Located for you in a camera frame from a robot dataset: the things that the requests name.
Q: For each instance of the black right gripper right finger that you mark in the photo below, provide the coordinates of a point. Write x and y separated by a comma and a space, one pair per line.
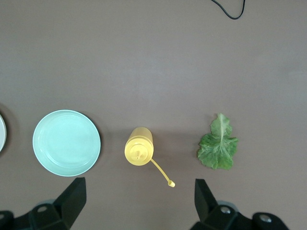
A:
208, 210

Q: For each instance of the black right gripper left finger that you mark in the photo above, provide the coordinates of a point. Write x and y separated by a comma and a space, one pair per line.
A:
67, 206

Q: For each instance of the green lettuce leaf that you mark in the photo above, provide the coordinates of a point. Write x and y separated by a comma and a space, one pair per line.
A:
218, 148

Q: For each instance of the yellow squeeze bottle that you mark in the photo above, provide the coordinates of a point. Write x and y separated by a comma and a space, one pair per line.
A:
139, 146

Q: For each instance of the mint green plate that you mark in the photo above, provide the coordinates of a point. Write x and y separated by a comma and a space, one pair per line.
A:
67, 142

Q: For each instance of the beige plate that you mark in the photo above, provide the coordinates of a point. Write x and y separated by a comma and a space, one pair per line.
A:
2, 134

